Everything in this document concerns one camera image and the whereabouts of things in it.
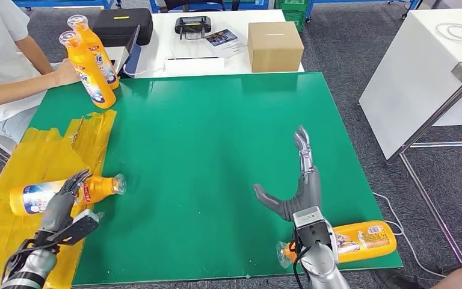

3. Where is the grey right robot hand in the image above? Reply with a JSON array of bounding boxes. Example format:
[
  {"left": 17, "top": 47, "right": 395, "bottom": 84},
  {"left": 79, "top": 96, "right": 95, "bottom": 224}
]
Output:
[{"left": 253, "top": 125, "right": 322, "bottom": 222}]

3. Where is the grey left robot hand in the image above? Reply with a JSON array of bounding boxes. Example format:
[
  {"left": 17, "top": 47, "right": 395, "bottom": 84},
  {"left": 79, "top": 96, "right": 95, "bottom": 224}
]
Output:
[{"left": 39, "top": 169, "right": 93, "bottom": 234}]

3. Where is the person's right hand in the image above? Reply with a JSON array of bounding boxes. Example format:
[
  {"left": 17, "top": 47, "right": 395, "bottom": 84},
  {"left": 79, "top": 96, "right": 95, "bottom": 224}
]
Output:
[{"left": 51, "top": 60, "right": 81, "bottom": 87}]

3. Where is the orange detergent bottle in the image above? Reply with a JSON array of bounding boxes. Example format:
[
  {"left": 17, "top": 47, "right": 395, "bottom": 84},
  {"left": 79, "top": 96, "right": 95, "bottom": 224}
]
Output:
[
  {"left": 66, "top": 14, "right": 120, "bottom": 90},
  {"left": 58, "top": 30, "right": 117, "bottom": 110},
  {"left": 276, "top": 220, "right": 398, "bottom": 269},
  {"left": 8, "top": 173, "right": 128, "bottom": 217}
]

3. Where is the black zip case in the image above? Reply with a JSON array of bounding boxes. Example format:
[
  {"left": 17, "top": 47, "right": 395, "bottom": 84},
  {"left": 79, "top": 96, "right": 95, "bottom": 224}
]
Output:
[{"left": 91, "top": 8, "right": 154, "bottom": 48}]

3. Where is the yellow taped cardboard sheet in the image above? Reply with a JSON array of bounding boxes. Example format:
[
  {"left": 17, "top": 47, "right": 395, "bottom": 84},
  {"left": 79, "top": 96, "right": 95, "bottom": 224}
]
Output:
[{"left": 0, "top": 110, "right": 117, "bottom": 289}]

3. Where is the tablet with blue cover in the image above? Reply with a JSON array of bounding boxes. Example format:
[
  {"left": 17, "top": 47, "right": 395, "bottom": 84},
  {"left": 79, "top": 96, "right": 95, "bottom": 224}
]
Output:
[{"left": 117, "top": 24, "right": 142, "bottom": 79}]

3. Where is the white desk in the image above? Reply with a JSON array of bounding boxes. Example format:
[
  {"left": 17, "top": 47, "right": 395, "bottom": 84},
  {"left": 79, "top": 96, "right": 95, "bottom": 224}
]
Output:
[{"left": 113, "top": 8, "right": 305, "bottom": 79}]

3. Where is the green work table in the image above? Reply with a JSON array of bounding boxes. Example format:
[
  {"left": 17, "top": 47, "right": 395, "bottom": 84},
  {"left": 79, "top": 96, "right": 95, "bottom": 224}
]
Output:
[{"left": 28, "top": 72, "right": 404, "bottom": 287}]

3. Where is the flat white box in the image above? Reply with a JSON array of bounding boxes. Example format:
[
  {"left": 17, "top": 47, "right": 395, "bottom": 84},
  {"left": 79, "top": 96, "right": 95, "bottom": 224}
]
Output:
[{"left": 164, "top": 57, "right": 226, "bottom": 77}]

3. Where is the black remote controller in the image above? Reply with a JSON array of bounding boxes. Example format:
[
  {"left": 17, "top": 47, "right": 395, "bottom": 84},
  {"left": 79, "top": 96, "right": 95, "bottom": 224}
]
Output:
[{"left": 174, "top": 16, "right": 212, "bottom": 41}]

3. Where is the brown cardboard box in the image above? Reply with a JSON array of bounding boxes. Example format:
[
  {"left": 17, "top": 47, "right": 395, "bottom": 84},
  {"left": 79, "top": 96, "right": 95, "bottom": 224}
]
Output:
[{"left": 247, "top": 21, "right": 305, "bottom": 74}]

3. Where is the large white table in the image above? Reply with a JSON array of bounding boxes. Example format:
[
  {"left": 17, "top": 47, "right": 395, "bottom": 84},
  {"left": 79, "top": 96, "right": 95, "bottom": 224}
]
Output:
[{"left": 358, "top": 8, "right": 462, "bottom": 161}]

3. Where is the printed booklet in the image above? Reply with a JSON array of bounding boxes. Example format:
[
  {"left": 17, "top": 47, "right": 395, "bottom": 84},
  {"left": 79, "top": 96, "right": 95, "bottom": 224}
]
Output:
[{"left": 203, "top": 28, "right": 248, "bottom": 58}]

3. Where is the green plastic crate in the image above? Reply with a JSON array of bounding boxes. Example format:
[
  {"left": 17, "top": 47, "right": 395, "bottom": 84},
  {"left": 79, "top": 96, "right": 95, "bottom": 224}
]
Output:
[{"left": 274, "top": 0, "right": 309, "bottom": 32}]

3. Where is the blue metal rack leg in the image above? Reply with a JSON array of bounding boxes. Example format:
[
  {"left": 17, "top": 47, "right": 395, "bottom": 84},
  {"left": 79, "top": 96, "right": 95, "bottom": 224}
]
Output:
[{"left": 401, "top": 0, "right": 421, "bottom": 19}]

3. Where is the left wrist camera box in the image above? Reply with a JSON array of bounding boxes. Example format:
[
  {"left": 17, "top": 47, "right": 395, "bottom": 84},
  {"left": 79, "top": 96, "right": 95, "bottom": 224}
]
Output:
[{"left": 48, "top": 209, "right": 104, "bottom": 246}]

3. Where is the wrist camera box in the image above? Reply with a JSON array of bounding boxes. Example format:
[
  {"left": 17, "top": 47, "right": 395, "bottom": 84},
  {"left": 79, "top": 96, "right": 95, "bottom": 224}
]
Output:
[
  {"left": 48, "top": 209, "right": 104, "bottom": 246},
  {"left": 292, "top": 207, "right": 333, "bottom": 246}
]

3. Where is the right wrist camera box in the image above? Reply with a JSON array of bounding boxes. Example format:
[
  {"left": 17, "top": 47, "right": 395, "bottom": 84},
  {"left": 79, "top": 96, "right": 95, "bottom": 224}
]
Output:
[{"left": 292, "top": 207, "right": 333, "bottom": 246}]

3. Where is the thin white power cable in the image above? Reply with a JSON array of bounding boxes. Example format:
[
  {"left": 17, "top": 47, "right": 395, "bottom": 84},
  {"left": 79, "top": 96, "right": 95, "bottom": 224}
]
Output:
[{"left": 372, "top": 192, "right": 447, "bottom": 278}]

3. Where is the grey metal table frame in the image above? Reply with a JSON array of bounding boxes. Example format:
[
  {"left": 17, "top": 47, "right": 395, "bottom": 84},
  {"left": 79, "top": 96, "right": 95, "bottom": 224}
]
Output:
[{"left": 385, "top": 85, "right": 462, "bottom": 264}]

